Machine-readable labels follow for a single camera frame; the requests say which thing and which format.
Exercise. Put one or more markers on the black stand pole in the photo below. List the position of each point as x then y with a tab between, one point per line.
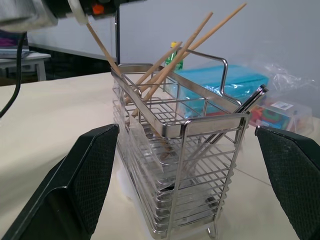
117	35

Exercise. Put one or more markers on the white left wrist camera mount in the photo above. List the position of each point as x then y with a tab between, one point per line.
78	13

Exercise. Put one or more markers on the clear box of colourful pieces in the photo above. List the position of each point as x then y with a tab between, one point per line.
282	112

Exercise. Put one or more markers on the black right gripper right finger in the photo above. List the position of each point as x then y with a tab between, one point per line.
295	180

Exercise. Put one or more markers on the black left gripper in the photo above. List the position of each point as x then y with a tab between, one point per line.
107	3

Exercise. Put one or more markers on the teal plastic container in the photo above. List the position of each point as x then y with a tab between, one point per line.
245	77

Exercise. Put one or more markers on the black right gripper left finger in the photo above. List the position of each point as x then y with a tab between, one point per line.
75	180

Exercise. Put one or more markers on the white side table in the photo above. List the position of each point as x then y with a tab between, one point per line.
30	58

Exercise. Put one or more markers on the wooden chopstick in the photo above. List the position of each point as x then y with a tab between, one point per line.
102	48
225	19
160	75
200	24

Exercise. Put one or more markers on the green plastic soda bottle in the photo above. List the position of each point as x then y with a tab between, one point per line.
173	45

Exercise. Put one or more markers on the blue box in plastic bag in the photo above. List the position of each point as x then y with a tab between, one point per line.
287	82

